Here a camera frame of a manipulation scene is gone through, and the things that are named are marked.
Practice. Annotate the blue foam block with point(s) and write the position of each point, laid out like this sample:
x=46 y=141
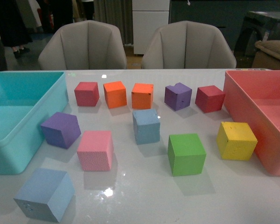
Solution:
x=146 y=126
x=45 y=195

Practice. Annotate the orange foam block right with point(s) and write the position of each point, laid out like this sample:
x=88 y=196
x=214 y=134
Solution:
x=142 y=96

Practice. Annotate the orange foam block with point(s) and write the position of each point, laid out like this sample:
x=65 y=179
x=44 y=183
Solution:
x=115 y=94
x=142 y=96

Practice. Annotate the orange foam block left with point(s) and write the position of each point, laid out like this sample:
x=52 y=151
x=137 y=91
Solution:
x=115 y=94

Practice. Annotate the purple notched foam block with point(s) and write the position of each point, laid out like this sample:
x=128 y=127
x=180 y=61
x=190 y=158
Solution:
x=178 y=96

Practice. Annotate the red foam block left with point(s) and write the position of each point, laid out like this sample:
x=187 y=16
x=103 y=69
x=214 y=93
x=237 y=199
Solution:
x=87 y=93

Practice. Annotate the red foam block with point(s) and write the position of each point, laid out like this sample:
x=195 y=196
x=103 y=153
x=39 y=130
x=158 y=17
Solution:
x=87 y=93
x=209 y=98

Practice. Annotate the pink foam block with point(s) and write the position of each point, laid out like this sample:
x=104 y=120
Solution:
x=95 y=151

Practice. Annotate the green foam block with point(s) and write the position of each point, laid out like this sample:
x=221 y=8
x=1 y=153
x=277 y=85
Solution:
x=186 y=154

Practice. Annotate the red foam block right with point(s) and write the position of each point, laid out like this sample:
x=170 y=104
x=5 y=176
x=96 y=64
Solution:
x=209 y=98

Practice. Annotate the beige chair right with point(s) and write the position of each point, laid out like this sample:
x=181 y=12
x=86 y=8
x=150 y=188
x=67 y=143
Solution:
x=188 y=45

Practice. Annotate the beige chair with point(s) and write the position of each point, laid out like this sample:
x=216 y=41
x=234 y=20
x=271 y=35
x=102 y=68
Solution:
x=86 y=45
x=188 y=45

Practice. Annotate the purple foam block left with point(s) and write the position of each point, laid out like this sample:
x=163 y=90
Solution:
x=61 y=130

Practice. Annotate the beige chair left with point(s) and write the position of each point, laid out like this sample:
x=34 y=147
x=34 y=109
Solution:
x=86 y=45

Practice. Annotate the white cabinet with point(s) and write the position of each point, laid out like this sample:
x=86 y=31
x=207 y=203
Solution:
x=148 y=15

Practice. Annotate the yellow foam block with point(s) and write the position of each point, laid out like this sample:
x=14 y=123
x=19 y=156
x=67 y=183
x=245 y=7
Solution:
x=236 y=141

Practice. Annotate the teal plastic bin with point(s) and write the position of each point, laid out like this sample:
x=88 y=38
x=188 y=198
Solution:
x=27 y=99

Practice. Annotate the pink plastic bin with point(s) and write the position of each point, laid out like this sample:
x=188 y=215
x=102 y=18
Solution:
x=253 y=97

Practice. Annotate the beige cushion seat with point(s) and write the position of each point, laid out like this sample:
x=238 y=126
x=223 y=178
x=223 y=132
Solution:
x=267 y=55

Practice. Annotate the dark appliance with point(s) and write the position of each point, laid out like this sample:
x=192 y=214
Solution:
x=257 y=26

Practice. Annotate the person in dark clothes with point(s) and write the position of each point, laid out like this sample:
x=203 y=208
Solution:
x=13 y=31

